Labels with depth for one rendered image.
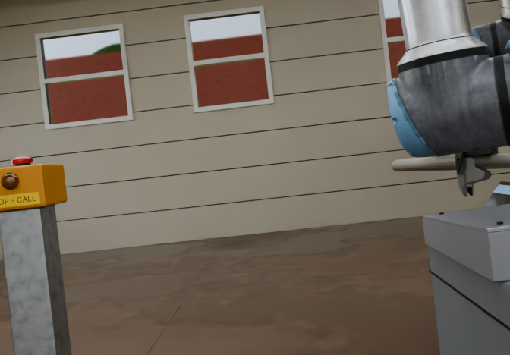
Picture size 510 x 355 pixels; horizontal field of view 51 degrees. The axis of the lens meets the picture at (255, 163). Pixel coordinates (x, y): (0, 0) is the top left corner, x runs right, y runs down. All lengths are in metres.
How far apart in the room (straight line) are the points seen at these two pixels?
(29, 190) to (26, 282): 0.17
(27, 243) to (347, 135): 7.06
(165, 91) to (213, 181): 1.52
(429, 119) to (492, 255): 0.27
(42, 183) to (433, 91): 0.71
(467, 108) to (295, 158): 7.00
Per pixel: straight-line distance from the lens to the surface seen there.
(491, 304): 0.83
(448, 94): 0.92
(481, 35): 1.25
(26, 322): 1.13
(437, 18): 0.95
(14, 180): 1.06
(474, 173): 1.35
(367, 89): 8.03
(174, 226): 8.06
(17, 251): 1.11
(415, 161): 1.44
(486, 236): 0.76
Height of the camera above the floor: 1.04
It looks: level
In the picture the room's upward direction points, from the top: 6 degrees counter-clockwise
